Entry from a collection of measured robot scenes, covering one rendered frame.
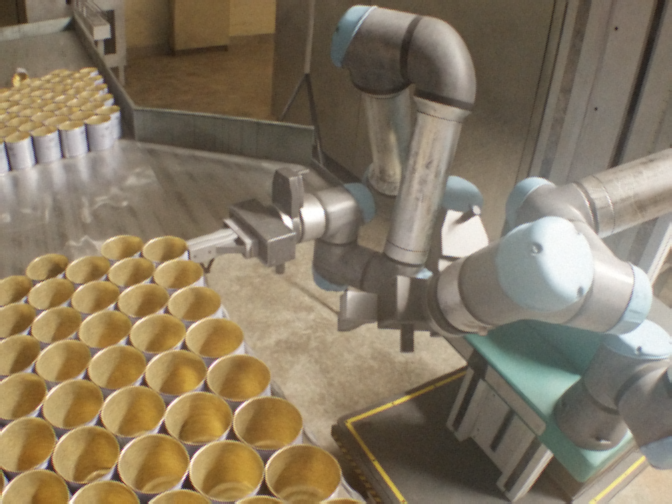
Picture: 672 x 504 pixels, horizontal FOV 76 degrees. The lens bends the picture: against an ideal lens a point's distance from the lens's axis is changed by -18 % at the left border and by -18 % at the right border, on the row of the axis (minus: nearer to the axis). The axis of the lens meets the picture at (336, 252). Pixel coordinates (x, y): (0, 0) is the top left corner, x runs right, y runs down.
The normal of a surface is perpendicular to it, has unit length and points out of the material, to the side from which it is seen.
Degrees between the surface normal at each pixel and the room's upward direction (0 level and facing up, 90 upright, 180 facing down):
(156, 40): 90
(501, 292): 99
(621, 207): 67
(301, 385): 0
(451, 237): 40
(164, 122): 90
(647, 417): 78
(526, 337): 0
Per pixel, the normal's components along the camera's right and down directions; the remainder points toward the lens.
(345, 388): 0.08, -0.82
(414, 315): 0.33, -0.28
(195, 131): -0.23, 0.54
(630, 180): -0.24, -0.45
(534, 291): -0.64, 0.60
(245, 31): 0.52, 0.51
